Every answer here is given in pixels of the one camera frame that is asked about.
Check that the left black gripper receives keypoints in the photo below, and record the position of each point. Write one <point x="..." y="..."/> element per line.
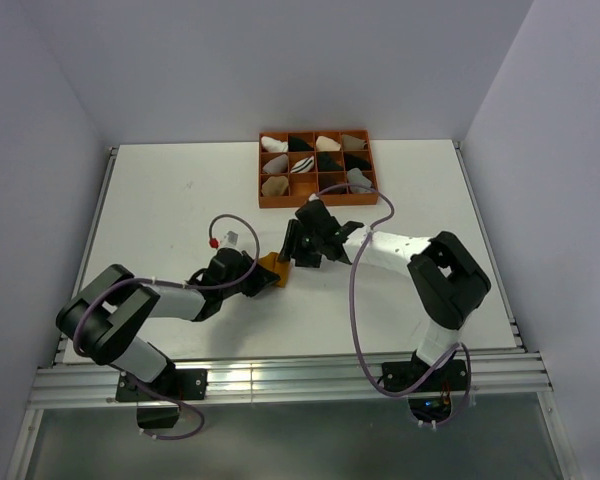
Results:
<point x="261" y="277"/>

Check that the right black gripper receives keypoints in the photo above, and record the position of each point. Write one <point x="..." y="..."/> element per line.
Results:
<point x="294" y="233"/>

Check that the mustard yellow sock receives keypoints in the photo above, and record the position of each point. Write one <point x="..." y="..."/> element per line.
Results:
<point x="274" y="263"/>

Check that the dark brown sock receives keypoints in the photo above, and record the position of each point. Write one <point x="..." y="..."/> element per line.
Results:
<point x="333" y="183"/>

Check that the grey sock black stripes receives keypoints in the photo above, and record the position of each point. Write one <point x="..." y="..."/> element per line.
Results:
<point x="358" y="183"/>

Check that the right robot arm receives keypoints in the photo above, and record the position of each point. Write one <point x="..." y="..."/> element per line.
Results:
<point x="449" y="282"/>

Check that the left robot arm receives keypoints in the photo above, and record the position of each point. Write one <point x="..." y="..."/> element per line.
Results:
<point x="103" y="320"/>

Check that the beige rolled sock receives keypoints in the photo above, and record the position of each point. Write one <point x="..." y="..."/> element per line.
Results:
<point x="274" y="186"/>

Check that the grey rolled sock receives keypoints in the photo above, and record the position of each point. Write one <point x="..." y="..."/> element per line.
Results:
<point x="276" y="165"/>

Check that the white black striped rolled sock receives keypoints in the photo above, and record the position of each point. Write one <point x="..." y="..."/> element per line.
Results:
<point x="303" y="165"/>

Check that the orange compartment tray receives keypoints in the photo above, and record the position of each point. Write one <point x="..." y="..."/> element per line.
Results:
<point x="305" y="184"/>

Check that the dark green rolled sock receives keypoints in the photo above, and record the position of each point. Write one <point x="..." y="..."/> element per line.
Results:
<point x="326" y="163"/>

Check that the black rolled sock top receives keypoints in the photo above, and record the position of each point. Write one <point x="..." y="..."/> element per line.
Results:
<point x="298" y="144"/>

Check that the black rolled sock right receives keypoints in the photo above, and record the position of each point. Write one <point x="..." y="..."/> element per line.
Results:
<point x="354" y="161"/>

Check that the cream rolled sock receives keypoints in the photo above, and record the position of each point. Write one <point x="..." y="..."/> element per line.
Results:
<point x="326" y="144"/>

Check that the taupe rolled sock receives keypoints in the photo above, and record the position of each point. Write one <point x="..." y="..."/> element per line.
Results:
<point x="353" y="143"/>

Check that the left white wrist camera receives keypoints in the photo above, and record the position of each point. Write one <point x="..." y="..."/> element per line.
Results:
<point x="229" y="240"/>

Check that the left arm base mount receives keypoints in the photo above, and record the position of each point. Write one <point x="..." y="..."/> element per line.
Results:
<point x="163" y="402"/>

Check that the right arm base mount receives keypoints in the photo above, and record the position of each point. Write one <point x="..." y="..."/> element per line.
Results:
<point x="446" y="390"/>

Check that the aluminium frame rail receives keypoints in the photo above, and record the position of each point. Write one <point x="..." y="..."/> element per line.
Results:
<point x="285" y="380"/>

